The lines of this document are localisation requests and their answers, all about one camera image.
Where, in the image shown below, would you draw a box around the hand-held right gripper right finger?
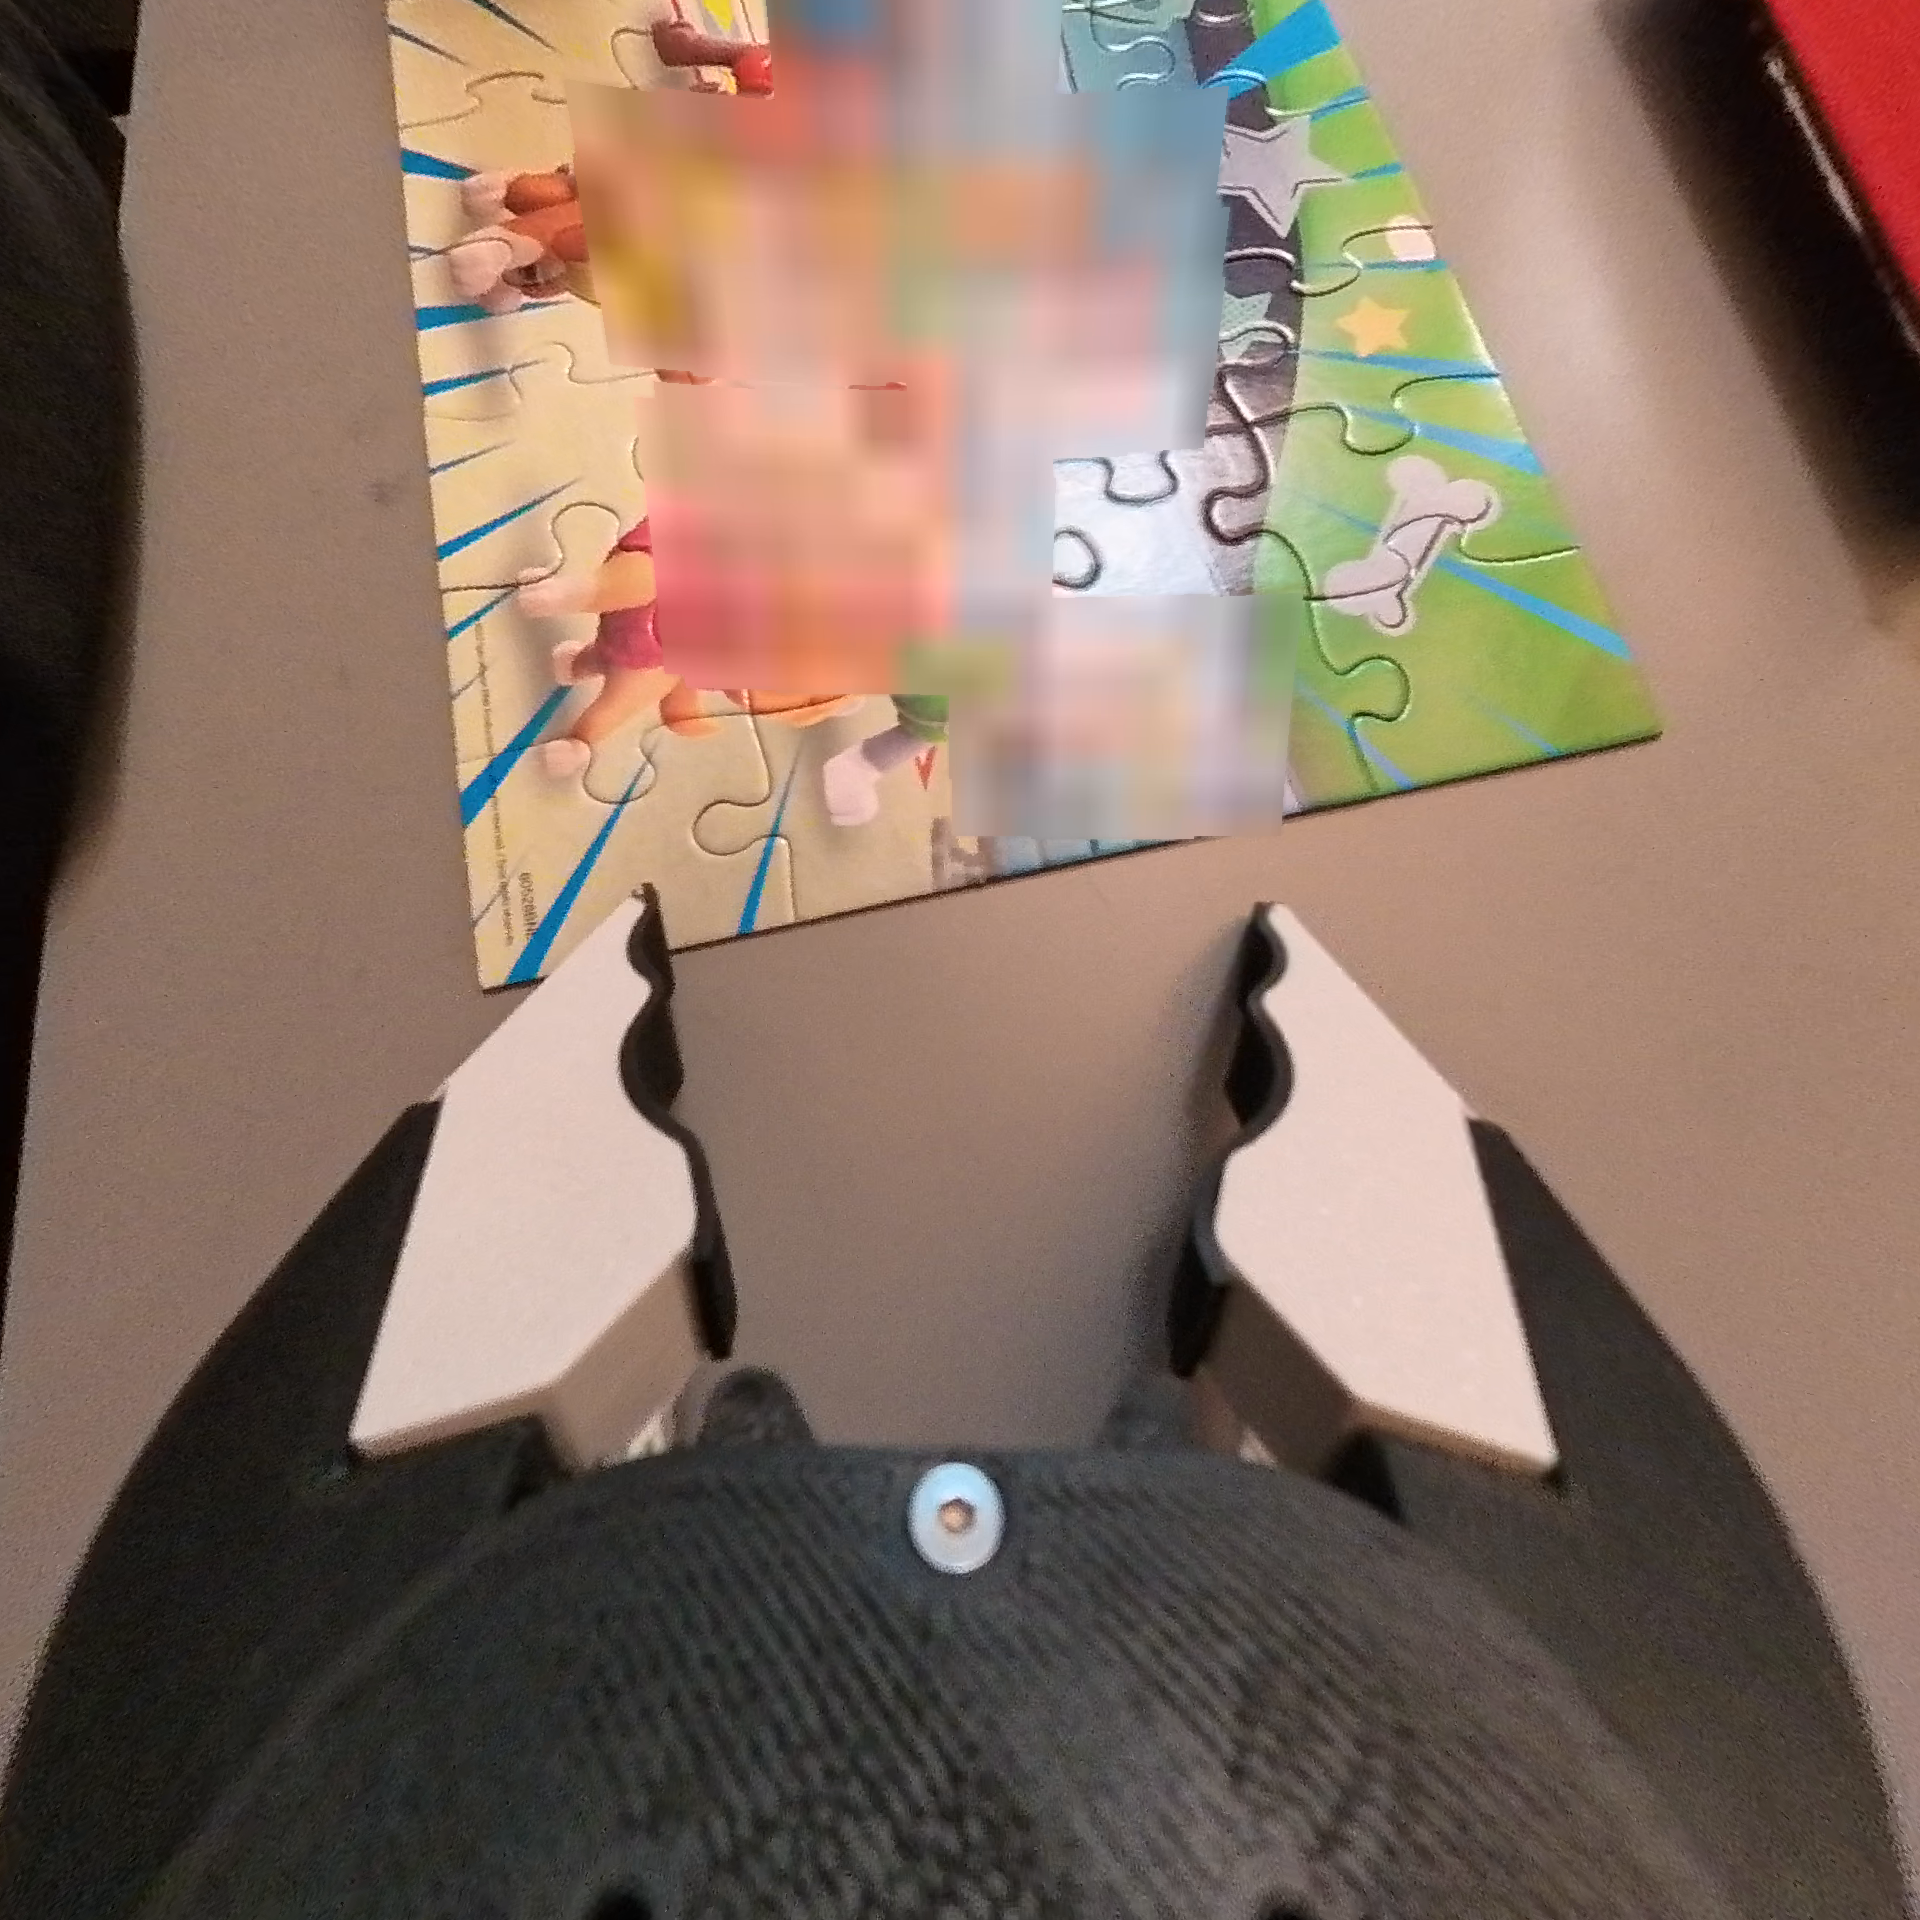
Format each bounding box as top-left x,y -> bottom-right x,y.
1169,900 -> 1562,1490

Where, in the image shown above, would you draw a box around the red box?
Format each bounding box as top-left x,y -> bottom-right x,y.
1747,0 -> 1920,334

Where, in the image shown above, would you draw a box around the joined jigsaw puzzle pieces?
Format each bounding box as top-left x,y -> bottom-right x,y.
389,0 -> 1665,993

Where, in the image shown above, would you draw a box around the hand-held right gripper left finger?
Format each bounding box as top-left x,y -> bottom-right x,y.
349,883 -> 739,1472

